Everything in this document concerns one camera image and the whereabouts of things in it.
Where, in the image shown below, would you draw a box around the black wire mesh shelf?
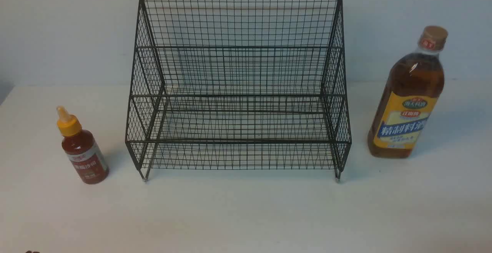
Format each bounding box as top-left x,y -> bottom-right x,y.
125,0 -> 352,181

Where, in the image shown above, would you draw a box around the red sauce bottle yellow cap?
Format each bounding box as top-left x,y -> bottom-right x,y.
57,106 -> 110,185

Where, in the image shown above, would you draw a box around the brown cooking wine bottle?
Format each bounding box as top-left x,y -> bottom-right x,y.
367,25 -> 448,158

